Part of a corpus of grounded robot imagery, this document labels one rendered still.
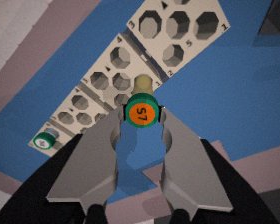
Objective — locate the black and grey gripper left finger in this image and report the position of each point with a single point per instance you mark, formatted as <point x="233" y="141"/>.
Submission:
<point x="83" y="172"/>

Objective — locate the beige bucket adapter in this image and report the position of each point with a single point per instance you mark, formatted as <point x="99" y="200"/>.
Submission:
<point x="170" y="14"/>
<point x="87" y="103"/>
<point x="112" y="76"/>
<point x="65" y="136"/>

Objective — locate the blue bench mat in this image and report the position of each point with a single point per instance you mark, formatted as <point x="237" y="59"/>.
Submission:
<point x="229" y="92"/>

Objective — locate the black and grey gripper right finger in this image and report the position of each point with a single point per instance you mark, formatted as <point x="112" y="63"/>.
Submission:
<point x="197" y="178"/>

